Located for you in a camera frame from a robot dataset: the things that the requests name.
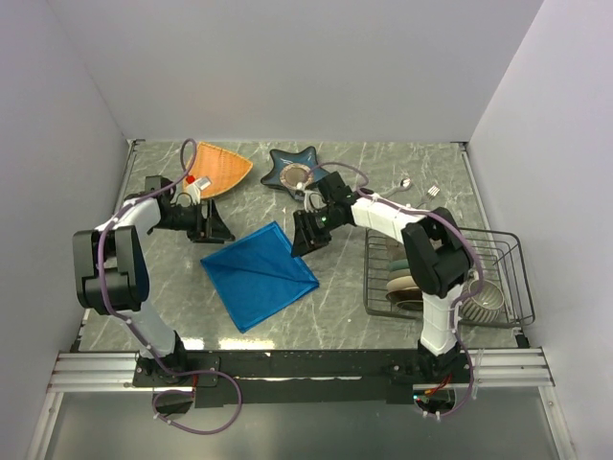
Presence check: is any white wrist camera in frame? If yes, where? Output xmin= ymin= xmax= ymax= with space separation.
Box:
xmin=296 ymin=182 xmax=326 ymax=212
xmin=184 ymin=175 xmax=212 ymax=203

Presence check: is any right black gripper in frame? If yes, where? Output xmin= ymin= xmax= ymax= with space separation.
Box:
xmin=290 ymin=205 xmax=340 ymax=259

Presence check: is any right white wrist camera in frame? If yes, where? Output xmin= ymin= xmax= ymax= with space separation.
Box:
xmin=296 ymin=182 xmax=326 ymax=212

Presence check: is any orange woven basket tray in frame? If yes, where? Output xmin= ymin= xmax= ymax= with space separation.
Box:
xmin=183 ymin=142 xmax=253 ymax=201

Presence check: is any silver spoon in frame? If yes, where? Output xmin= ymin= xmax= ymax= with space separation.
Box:
xmin=381 ymin=177 xmax=413 ymax=198

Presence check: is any purple cable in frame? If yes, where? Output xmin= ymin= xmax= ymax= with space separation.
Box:
xmin=95 ymin=137 xmax=243 ymax=435
xmin=299 ymin=161 xmax=485 ymax=423

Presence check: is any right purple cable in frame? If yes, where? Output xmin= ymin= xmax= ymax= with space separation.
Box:
xmin=299 ymin=161 xmax=485 ymax=423

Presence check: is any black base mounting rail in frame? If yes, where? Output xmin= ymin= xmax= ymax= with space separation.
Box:
xmin=132 ymin=349 xmax=469 ymax=408

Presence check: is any dark blue star dish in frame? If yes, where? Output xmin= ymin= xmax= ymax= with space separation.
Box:
xmin=261 ymin=146 xmax=329 ymax=201

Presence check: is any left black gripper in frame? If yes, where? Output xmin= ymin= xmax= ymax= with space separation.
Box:
xmin=153 ymin=198 xmax=235 ymax=244

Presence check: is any silver fork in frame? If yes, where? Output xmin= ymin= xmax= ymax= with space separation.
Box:
xmin=414 ymin=185 xmax=441 ymax=209

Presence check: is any blue cloth napkin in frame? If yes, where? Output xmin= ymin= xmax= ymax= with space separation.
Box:
xmin=200 ymin=221 xmax=320 ymax=334

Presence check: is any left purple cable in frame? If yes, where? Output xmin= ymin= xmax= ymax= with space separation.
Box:
xmin=95 ymin=137 xmax=243 ymax=435

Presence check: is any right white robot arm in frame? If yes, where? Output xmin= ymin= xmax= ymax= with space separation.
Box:
xmin=291 ymin=172 xmax=476 ymax=382

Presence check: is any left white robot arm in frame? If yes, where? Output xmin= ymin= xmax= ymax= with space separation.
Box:
xmin=73 ymin=175 xmax=235 ymax=385

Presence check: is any black wire dish rack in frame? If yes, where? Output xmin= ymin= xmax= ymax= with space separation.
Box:
xmin=363 ymin=228 xmax=535 ymax=329

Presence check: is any green plate in rack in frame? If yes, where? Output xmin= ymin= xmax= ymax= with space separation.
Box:
xmin=387 ymin=259 xmax=409 ymax=272

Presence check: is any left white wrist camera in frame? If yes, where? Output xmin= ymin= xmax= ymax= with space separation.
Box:
xmin=184 ymin=175 xmax=212 ymax=203

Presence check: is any grey ribbed mug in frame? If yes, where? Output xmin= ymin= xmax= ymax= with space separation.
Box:
xmin=460 ymin=279 xmax=505 ymax=324

